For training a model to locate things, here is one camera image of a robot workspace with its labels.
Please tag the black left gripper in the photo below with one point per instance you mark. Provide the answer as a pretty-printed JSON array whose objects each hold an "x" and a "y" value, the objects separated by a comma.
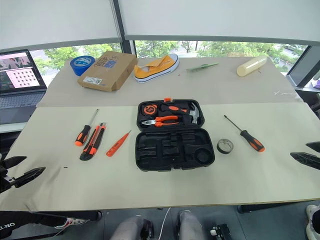
[{"x": 3, "y": 185}]

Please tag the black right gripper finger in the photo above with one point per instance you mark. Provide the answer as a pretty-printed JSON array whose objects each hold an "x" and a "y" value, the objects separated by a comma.
[
  {"x": 310, "y": 159},
  {"x": 315, "y": 146}
]

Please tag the orange black utility knife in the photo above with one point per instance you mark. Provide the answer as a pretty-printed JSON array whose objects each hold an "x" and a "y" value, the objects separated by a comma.
[{"x": 93, "y": 143}]

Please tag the black electrical tape roll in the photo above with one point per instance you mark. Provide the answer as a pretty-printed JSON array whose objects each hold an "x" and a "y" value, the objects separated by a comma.
[{"x": 225, "y": 150}]

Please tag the orange voltage tester pen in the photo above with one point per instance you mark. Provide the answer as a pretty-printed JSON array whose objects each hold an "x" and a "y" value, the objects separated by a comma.
[{"x": 115, "y": 147}]

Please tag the black tool case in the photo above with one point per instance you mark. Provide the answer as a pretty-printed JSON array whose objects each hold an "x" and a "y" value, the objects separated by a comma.
[{"x": 175, "y": 155}]

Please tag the black bag with white lettering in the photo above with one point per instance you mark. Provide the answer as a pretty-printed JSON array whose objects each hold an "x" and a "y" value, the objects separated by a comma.
[{"x": 25, "y": 222}]

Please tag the black table base bar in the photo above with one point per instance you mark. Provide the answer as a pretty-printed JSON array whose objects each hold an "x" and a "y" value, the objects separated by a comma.
[{"x": 272, "y": 207}]

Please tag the open laptop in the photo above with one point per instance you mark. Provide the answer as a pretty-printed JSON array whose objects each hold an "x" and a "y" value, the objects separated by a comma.
[{"x": 20, "y": 100}]

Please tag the white red sneaker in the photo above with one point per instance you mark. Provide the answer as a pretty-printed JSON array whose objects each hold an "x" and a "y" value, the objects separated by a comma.
[{"x": 72, "y": 222}]

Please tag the dark slanted panel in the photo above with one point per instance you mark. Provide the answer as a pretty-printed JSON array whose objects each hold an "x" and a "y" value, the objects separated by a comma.
[{"x": 303, "y": 67}]

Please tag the cream cylinder roll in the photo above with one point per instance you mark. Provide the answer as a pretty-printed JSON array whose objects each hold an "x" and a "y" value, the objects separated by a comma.
[{"x": 251, "y": 66}]

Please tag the small black white device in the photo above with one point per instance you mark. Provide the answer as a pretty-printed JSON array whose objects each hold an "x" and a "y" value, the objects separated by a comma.
[{"x": 220, "y": 232}]

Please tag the blue tape roll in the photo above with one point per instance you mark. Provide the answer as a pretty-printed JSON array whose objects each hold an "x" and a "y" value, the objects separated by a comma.
[{"x": 80, "y": 65}]

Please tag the brown cardboard box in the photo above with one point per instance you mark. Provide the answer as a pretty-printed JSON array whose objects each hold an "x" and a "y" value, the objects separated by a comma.
[{"x": 107, "y": 72}]

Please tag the orange black tape measure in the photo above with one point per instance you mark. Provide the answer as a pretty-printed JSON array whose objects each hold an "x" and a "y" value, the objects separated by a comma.
[{"x": 149, "y": 109}]

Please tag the wide white roller blind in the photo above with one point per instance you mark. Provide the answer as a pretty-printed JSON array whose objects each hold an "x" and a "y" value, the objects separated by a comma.
[{"x": 220, "y": 17}]

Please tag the yellow canvas shoe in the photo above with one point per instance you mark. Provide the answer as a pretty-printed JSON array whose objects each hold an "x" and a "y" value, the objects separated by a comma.
[{"x": 155, "y": 71}]

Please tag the dark window frame post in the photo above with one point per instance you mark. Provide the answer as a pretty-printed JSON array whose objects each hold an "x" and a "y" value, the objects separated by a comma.
[{"x": 126, "y": 47}]

